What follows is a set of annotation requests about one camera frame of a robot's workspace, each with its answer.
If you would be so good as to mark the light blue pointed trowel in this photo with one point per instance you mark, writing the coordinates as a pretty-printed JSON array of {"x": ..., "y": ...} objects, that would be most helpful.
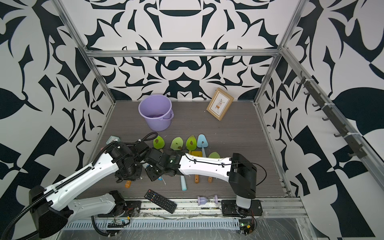
[{"x": 202, "y": 143}]

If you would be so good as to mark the purple sand timer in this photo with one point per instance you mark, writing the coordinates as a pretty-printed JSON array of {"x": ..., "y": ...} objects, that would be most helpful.
[{"x": 210, "y": 199}]

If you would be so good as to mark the green pointed trowel row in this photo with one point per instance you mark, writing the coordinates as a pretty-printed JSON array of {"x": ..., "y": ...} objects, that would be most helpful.
[
  {"x": 158, "y": 143},
  {"x": 128, "y": 184}
]

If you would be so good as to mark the green pointed trowel back row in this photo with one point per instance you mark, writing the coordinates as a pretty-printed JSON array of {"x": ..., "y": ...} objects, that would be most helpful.
[{"x": 158, "y": 143}]

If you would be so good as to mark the light blue scoop trowel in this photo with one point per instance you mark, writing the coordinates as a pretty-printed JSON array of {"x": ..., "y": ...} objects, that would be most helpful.
[{"x": 183, "y": 183}]

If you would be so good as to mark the light green square trowel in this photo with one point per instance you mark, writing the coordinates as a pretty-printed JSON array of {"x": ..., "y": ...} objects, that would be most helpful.
[{"x": 177, "y": 144}]

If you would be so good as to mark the green pointed trowel front row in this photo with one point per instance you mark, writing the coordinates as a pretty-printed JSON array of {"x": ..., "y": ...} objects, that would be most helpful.
[{"x": 128, "y": 184}]

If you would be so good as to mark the small teal alarm clock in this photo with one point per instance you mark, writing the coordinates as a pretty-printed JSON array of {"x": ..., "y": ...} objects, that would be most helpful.
[{"x": 113, "y": 139}]

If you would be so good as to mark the yellow scoop trowel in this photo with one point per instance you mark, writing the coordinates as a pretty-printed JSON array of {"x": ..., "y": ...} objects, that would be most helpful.
[{"x": 196, "y": 154}]

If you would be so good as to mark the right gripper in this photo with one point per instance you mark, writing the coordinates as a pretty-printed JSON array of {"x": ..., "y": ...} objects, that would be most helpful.
[{"x": 150, "y": 176}]

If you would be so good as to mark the wall hook rail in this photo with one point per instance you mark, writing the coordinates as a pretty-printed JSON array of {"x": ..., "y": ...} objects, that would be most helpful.
[{"x": 334, "y": 115}]

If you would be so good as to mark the light green small trowel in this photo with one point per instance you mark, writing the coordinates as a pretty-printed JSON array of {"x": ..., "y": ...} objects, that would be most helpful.
[{"x": 213, "y": 155}]

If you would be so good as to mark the green trowel yellow handle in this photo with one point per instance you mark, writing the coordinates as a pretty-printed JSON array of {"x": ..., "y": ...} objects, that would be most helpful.
[{"x": 191, "y": 144}]

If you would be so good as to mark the purple plastic bucket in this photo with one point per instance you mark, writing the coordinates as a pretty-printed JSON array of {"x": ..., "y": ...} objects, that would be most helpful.
[{"x": 157, "y": 112}]

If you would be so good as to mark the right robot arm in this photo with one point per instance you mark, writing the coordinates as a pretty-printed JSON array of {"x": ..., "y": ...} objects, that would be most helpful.
[{"x": 240, "y": 173}]

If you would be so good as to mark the black remote control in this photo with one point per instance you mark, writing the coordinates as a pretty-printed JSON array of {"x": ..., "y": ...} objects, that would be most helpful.
[{"x": 161, "y": 201}]

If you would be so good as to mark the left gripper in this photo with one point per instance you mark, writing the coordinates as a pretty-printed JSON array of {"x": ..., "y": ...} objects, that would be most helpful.
[{"x": 137, "y": 176}]

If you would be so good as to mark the wooden picture frame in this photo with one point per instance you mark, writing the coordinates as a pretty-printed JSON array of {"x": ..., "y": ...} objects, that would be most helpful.
[{"x": 219, "y": 104}]

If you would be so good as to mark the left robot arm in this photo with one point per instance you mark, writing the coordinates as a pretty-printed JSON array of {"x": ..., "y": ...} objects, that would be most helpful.
[{"x": 53, "y": 207}]

